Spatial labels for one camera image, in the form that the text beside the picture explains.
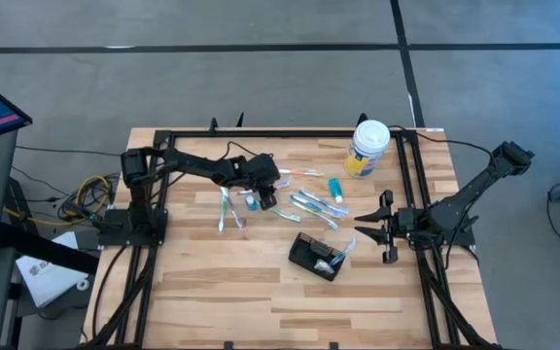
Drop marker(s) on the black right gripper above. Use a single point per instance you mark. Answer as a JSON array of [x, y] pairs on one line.
[[404, 221]]

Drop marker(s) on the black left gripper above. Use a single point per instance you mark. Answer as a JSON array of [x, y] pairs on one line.
[[263, 170]]

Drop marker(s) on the purple toothbrush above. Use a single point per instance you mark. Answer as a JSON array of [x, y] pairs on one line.
[[234, 212], [284, 185]]

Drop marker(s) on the teal mouthwash bottle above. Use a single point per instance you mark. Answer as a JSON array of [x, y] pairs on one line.
[[252, 203]]

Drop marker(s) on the blue toothbrush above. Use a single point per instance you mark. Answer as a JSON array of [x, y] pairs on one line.
[[314, 206], [324, 201], [345, 250]]

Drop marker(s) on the teal toothpaste tube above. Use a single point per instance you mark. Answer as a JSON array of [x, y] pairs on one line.
[[334, 187]]

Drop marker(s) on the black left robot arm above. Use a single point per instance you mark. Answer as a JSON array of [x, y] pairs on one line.
[[197, 167]]

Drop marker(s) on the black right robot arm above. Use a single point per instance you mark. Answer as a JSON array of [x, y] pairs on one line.
[[469, 194]]

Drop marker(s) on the white-lidded wipes canister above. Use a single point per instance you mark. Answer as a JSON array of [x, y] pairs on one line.
[[370, 138]]

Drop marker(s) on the white tape roll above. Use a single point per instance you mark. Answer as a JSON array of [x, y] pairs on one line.
[[78, 284]]

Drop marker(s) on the black stand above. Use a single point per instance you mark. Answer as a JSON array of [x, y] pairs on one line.
[[46, 250]]

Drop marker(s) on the white printed booklet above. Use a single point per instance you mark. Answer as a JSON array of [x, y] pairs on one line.
[[49, 287]]

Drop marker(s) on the black metal table frame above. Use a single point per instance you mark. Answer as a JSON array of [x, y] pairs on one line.
[[285, 133]]

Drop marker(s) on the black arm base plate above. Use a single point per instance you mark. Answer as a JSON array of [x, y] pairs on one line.
[[462, 239], [110, 238]]

